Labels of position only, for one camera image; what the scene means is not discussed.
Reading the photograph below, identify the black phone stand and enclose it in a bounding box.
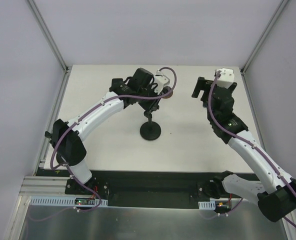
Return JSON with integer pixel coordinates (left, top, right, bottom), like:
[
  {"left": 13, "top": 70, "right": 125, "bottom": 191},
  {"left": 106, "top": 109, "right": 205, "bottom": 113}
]
[{"left": 139, "top": 105, "right": 162, "bottom": 141}]

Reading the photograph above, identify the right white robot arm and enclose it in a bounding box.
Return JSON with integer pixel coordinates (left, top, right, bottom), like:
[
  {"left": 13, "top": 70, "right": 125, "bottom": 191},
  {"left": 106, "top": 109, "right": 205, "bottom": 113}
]
[{"left": 191, "top": 77, "right": 296, "bottom": 222}]

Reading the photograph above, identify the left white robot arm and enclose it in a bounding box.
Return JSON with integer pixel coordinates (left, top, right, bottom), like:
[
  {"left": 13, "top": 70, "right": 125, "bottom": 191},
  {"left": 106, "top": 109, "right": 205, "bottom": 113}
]
[{"left": 45, "top": 67, "right": 170, "bottom": 195}]

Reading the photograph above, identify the brown disc small stand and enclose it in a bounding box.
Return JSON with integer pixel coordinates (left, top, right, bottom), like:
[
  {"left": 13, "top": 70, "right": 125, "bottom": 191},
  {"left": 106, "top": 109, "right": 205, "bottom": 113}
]
[{"left": 161, "top": 86, "right": 173, "bottom": 99}]

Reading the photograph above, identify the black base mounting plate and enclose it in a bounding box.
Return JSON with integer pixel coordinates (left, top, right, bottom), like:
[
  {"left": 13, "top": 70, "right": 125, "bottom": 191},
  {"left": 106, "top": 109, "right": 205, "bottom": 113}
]
[{"left": 64, "top": 170, "right": 219, "bottom": 209}]

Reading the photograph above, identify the metal sheet front panel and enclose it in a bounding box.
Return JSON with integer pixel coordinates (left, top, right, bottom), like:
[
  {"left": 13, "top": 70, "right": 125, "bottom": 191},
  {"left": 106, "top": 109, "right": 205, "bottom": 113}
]
[{"left": 19, "top": 201, "right": 287, "bottom": 240}]

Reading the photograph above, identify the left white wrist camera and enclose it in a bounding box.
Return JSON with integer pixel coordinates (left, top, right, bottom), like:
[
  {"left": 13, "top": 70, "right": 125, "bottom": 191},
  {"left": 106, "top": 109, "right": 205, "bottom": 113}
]
[{"left": 153, "top": 70, "right": 171, "bottom": 95}]

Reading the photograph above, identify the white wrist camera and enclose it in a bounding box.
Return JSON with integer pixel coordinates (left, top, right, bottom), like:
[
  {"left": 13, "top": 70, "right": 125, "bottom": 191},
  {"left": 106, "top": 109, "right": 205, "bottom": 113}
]
[
  {"left": 215, "top": 68, "right": 235, "bottom": 89},
  {"left": 153, "top": 70, "right": 171, "bottom": 95}
]

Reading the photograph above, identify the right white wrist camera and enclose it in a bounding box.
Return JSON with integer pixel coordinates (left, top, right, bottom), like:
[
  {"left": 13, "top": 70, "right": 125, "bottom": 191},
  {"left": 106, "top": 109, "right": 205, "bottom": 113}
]
[{"left": 215, "top": 68, "right": 235, "bottom": 89}]

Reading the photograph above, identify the right aluminium frame post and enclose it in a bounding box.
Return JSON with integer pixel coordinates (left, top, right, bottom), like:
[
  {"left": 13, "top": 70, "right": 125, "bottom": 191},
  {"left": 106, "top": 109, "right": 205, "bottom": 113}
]
[{"left": 240, "top": 0, "right": 291, "bottom": 76}]

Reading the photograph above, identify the aluminium frame post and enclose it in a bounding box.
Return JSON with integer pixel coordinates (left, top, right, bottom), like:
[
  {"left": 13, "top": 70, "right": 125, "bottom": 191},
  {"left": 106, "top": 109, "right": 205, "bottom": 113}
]
[
  {"left": 240, "top": 0, "right": 291, "bottom": 76},
  {"left": 25, "top": 0, "right": 70, "bottom": 73}
]

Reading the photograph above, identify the right white cable duct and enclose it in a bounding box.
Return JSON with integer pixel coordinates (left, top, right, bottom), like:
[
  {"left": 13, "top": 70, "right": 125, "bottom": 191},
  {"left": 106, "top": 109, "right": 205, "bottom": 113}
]
[{"left": 198, "top": 200, "right": 216, "bottom": 211}]

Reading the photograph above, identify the white cable duct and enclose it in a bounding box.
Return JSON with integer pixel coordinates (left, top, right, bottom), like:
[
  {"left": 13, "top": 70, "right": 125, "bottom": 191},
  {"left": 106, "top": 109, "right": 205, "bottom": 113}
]
[
  {"left": 198, "top": 200, "right": 216, "bottom": 211},
  {"left": 30, "top": 196, "right": 108, "bottom": 208}
]

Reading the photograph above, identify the left aluminium frame post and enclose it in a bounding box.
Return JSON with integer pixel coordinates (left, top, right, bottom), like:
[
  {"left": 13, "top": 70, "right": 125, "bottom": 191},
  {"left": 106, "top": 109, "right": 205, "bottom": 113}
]
[{"left": 25, "top": 0, "right": 70, "bottom": 73}]

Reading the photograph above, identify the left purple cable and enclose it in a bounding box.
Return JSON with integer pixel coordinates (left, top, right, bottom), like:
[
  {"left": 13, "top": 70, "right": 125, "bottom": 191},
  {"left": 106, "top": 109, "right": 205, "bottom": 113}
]
[{"left": 50, "top": 66, "right": 178, "bottom": 186}]

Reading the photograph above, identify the front aluminium rail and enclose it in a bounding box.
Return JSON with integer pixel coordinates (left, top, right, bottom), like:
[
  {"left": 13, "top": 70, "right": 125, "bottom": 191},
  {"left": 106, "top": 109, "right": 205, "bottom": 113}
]
[{"left": 19, "top": 175, "right": 74, "bottom": 196}]

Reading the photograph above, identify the left white cable duct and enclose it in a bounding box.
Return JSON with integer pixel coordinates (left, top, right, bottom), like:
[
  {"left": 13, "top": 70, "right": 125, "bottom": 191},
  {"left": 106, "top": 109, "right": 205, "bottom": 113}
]
[{"left": 30, "top": 196, "right": 108, "bottom": 208}]

